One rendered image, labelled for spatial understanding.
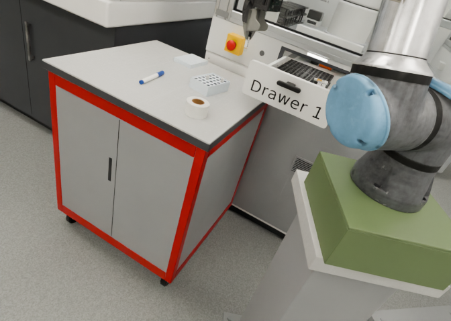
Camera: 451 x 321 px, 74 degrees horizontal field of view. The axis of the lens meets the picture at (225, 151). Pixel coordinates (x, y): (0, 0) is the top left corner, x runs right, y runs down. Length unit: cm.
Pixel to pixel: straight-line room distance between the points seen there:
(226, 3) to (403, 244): 108
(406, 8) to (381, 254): 39
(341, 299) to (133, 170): 70
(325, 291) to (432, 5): 58
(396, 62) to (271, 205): 118
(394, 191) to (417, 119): 17
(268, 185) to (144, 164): 73
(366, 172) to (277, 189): 89
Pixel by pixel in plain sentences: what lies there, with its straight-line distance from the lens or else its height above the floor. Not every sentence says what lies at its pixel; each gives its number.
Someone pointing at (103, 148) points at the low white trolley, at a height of 54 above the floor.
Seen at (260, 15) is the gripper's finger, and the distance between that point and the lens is 103.
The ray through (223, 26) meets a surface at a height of 92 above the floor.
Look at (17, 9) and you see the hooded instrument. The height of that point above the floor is 68.
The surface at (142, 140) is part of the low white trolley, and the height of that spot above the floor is 65.
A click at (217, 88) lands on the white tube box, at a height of 78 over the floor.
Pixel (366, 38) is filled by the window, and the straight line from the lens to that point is 125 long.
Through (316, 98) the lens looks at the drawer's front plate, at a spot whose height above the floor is 90.
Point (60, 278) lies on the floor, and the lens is 142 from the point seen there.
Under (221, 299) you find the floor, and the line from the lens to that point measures 140.
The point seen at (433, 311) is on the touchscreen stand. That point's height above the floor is 3.
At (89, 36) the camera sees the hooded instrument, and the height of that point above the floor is 71.
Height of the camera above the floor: 118
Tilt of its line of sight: 32 degrees down
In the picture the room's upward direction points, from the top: 17 degrees clockwise
